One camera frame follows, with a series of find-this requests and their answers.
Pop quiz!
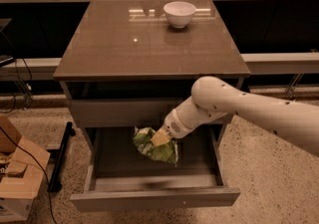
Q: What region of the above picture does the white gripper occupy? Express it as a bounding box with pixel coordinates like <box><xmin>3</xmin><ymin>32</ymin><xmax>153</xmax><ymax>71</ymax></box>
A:
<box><xmin>151</xmin><ymin>109</ymin><xmax>192</xmax><ymax>146</ymax></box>

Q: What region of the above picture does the green jalapeno chip bag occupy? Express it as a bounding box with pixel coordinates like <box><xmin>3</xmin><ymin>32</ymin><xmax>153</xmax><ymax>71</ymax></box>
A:
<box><xmin>133</xmin><ymin>127</ymin><xmax>178</xmax><ymax>164</ymax></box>

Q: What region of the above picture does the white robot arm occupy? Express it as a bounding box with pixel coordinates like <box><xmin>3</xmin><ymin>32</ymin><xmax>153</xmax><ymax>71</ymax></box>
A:
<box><xmin>152</xmin><ymin>77</ymin><xmax>319</xmax><ymax>156</ymax></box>

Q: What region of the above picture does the closed top drawer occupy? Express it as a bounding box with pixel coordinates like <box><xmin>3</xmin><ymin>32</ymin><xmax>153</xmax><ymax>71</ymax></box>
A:
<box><xmin>69</xmin><ymin>99</ymin><xmax>181</xmax><ymax>128</ymax></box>

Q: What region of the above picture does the open middle drawer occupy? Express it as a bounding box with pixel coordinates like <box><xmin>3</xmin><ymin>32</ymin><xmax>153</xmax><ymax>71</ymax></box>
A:
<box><xmin>71</xmin><ymin>126</ymin><xmax>240</xmax><ymax>212</ymax></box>

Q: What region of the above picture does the grey drawer cabinet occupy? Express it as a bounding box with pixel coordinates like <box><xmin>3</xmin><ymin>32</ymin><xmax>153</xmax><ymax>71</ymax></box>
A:
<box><xmin>52</xmin><ymin>0</ymin><xmax>251</xmax><ymax>213</ymax></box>

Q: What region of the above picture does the black metal floor stand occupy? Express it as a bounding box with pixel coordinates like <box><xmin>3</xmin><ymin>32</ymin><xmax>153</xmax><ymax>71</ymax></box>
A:
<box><xmin>48</xmin><ymin>121</ymin><xmax>76</xmax><ymax>192</ymax></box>

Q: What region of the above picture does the white ceramic bowl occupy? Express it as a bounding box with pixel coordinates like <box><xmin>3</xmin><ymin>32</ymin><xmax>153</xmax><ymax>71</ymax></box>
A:
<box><xmin>163</xmin><ymin>1</ymin><xmax>196</xmax><ymax>28</ymax></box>

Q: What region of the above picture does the cardboard box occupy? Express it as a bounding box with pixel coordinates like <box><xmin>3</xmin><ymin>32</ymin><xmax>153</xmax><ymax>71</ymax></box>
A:
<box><xmin>0</xmin><ymin>115</ymin><xmax>50</xmax><ymax>222</ymax></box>

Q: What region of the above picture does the black cable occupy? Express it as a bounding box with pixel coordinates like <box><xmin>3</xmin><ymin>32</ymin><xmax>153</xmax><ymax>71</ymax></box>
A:
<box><xmin>0</xmin><ymin>126</ymin><xmax>58</xmax><ymax>224</ymax></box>

